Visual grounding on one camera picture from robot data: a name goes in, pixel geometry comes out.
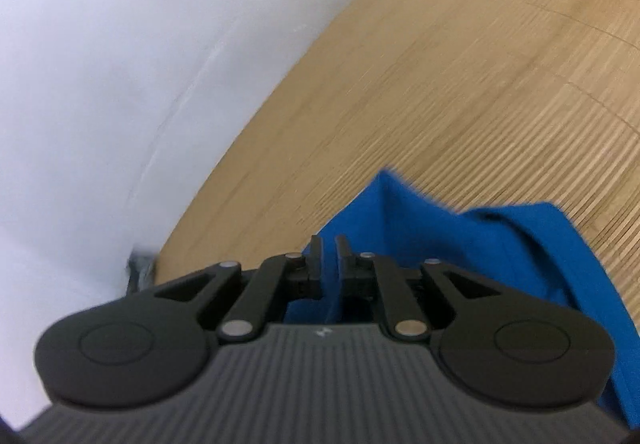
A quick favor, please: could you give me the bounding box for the blue jacket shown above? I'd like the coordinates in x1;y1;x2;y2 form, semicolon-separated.
284;170;639;429

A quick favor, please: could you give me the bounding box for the grey t-shirt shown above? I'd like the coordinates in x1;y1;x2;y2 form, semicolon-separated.
126;250;157;295

